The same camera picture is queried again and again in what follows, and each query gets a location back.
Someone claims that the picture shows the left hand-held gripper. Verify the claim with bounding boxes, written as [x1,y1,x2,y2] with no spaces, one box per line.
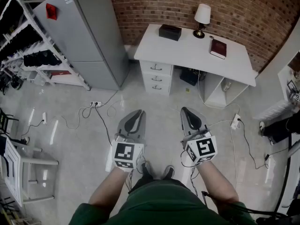
[111,110,147,173]

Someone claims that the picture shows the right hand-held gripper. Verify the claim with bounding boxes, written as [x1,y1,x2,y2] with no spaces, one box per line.
[180,106,218,167]

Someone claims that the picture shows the person's left forearm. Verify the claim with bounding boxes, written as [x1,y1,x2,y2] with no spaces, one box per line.
[88,166,129,206]

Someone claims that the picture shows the person's right forearm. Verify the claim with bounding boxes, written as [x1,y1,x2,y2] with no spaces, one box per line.
[195,159,240,204]

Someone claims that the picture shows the white desk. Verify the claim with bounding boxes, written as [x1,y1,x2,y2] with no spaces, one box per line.
[134,23,257,107]

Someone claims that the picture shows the person's left shoe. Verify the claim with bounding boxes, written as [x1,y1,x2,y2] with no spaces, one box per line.
[140,162,153,180]

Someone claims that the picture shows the person's shoe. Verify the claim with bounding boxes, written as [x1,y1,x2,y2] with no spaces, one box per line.
[140,162,153,180]
[163,165,175,180]

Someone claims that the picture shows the person's right shoe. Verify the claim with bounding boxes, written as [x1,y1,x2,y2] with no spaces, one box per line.
[163,165,175,180]

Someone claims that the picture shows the person's black trousers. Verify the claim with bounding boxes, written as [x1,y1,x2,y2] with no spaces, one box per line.
[128,172,187,195]

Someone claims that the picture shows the dark red book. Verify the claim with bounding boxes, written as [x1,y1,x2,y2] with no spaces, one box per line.
[210,39,227,60]

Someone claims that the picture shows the person's green shirt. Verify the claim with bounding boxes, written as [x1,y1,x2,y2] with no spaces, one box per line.
[69,180,257,225]

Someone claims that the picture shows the black tissue box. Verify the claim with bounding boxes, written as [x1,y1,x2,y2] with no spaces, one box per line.
[158,24,182,41]

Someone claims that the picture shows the grey refrigerator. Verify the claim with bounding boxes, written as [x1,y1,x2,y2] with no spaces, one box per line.
[32,0,131,91]

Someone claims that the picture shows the white shade table lamp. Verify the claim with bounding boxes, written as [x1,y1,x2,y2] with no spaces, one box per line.
[193,3,211,39]

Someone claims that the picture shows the black clothes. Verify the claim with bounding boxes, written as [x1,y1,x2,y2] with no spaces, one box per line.
[23,50,63,68]

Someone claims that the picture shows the white shelf rack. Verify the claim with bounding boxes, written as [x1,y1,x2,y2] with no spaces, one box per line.
[0,0,91,91]

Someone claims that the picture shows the white side table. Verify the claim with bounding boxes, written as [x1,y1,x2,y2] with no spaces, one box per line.
[3,137,59,207]

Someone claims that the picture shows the black chair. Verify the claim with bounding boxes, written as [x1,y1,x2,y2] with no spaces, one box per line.
[0,108,19,136]

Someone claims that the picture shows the red note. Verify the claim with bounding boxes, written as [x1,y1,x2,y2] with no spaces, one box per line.
[45,3,58,21]

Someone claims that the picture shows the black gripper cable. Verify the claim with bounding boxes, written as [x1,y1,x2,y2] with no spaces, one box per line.
[201,190,289,220]

